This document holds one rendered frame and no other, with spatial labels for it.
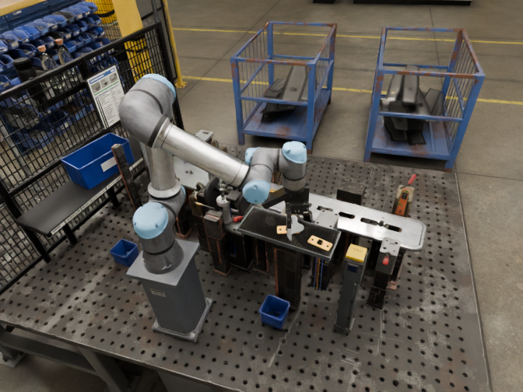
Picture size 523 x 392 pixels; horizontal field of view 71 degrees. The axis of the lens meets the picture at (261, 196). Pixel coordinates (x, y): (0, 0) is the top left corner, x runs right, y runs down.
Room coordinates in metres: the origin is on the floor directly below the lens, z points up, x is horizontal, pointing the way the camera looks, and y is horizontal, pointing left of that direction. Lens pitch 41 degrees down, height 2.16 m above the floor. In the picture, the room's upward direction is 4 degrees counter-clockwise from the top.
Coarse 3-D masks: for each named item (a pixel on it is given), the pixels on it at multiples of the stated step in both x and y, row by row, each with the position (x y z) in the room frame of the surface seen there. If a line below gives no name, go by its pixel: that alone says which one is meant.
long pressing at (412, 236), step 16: (176, 160) 1.71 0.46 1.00; (192, 176) 1.55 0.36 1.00; (272, 208) 1.26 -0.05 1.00; (336, 208) 1.23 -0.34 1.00; (352, 208) 1.22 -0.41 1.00; (368, 208) 1.22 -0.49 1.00; (352, 224) 1.12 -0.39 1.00; (368, 224) 1.12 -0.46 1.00; (384, 224) 1.11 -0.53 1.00; (400, 224) 1.11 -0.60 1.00; (416, 224) 1.10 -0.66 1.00; (400, 240) 1.01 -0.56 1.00; (416, 240) 1.01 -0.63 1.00
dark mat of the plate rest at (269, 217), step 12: (252, 216) 1.05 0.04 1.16; (264, 216) 1.04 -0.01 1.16; (276, 216) 1.04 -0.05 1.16; (240, 228) 0.99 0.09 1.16; (252, 228) 0.98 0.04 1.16; (264, 228) 0.98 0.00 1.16; (276, 228) 0.98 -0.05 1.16; (312, 228) 0.96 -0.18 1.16; (288, 240) 0.91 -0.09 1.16; (300, 240) 0.90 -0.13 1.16; (324, 252) 0.84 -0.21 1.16
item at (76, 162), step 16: (96, 144) 1.71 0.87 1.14; (112, 144) 1.78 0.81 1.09; (128, 144) 1.69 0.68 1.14; (64, 160) 1.56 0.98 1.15; (80, 160) 1.62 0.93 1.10; (96, 160) 1.52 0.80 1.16; (112, 160) 1.59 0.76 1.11; (128, 160) 1.66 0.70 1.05; (80, 176) 1.46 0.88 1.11; (96, 176) 1.50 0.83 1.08
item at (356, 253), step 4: (352, 244) 0.87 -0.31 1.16; (352, 248) 0.85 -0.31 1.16; (356, 248) 0.85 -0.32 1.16; (360, 248) 0.85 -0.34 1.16; (364, 248) 0.85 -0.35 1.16; (348, 252) 0.84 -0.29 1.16; (352, 252) 0.83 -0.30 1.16; (356, 252) 0.83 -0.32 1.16; (360, 252) 0.83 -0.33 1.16; (364, 252) 0.83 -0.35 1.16; (348, 256) 0.82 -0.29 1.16; (352, 256) 0.82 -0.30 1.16; (356, 256) 0.82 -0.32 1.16; (360, 256) 0.81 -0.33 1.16; (364, 256) 0.81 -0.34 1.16; (356, 260) 0.80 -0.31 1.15; (360, 260) 0.80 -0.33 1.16
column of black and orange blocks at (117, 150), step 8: (120, 144) 1.60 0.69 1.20; (120, 152) 1.57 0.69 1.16; (120, 160) 1.56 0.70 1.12; (120, 168) 1.56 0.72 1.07; (128, 168) 1.59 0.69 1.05; (128, 176) 1.58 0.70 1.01; (128, 184) 1.57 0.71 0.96; (128, 192) 1.57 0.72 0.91; (136, 192) 1.58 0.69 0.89; (136, 200) 1.57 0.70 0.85; (136, 208) 1.56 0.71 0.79
